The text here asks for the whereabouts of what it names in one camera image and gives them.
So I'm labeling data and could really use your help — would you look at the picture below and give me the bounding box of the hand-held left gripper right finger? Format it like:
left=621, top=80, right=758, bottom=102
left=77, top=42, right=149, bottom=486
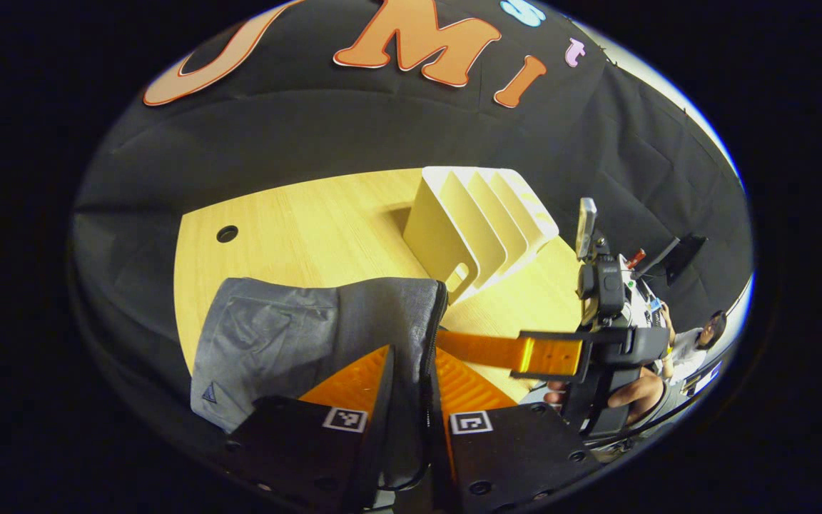
left=425, top=348, right=601, bottom=514

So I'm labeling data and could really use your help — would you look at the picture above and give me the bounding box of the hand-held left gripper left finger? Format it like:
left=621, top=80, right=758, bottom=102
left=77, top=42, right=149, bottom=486
left=229, top=345, right=396, bottom=514

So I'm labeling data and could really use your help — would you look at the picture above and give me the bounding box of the grey schoolbag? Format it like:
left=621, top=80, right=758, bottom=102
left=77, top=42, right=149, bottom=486
left=190, top=276, right=452, bottom=493

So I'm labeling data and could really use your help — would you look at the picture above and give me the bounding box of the cream plastic bookshelf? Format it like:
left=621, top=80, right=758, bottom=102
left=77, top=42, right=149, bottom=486
left=402, top=166, right=560, bottom=305

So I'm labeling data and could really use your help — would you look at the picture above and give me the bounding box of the white cluttered desk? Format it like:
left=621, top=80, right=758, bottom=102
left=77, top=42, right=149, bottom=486
left=621, top=258, right=669, bottom=329

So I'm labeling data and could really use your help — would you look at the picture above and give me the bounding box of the black monitor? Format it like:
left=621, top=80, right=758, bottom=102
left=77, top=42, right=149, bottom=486
left=657, top=234, right=709, bottom=286

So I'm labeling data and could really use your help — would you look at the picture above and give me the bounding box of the black backdrop cloth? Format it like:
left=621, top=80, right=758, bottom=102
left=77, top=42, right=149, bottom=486
left=72, top=0, right=754, bottom=458

